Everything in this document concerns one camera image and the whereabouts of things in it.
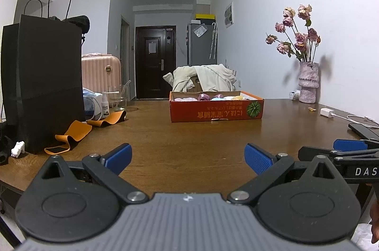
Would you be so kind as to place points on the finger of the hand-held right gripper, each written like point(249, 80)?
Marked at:
point(314, 151)
point(349, 145)

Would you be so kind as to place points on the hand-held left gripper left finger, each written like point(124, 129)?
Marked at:
point(120, 156)

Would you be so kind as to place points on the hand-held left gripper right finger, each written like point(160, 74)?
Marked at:
point(258, 158)

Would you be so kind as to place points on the yellow and white plush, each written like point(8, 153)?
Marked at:
point(238, 97)

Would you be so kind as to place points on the orange cardboard box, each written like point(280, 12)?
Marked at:
point(213, 113)

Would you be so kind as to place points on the purple satin scrunchie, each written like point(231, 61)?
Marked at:
point(203, 97)

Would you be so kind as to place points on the lavender fluffy headband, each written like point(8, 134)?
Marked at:
point(185, 98)

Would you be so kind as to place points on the person's right forearm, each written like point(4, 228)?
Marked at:
point(376, 221)

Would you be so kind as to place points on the black phone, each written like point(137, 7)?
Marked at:
point(365, 130)

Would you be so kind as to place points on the white charger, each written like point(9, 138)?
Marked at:
point(326, 112)

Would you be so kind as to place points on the orange elastic band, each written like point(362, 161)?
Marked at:
point(77, 131)

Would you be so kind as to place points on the white spray bottle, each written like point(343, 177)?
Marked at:
point(104, 105)

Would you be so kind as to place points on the clear glass cup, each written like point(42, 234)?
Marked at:
point(119, 100)

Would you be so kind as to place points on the blue and white packet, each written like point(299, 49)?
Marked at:
point(90, 100)

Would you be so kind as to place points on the pink textured vase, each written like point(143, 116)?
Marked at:
point(308, 85)

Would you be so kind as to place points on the white plastic bag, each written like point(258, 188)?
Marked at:
point(362, 239)

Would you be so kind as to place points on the pink suitcase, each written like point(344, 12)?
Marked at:
point(100, 73)

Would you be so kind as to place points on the chair with cream coat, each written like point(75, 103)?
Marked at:
point(213, 77)

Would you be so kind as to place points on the grey side door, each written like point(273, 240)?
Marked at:
point(125, 61)

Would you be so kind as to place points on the dark entrance door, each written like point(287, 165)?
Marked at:
point(155, 67)

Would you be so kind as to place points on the brown chair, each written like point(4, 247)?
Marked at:
point(196, 84)

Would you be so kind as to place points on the small white figurine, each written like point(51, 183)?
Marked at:
point(17, 149)

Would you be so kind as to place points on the black paper bag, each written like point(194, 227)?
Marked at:
point(44, 85)

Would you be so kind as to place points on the dried pink roses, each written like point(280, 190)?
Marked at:
point(300, 39)

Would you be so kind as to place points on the white folded umbrella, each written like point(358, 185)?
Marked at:
point(213, 40)

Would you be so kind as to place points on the grey fridge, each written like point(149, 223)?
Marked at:
point(200, 45)

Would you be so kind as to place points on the black fuzzy cover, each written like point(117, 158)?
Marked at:
point(78, 23)

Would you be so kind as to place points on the yellow box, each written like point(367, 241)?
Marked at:
point(205, 16)

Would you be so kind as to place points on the white wall panel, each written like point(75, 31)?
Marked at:
point(229, 15)

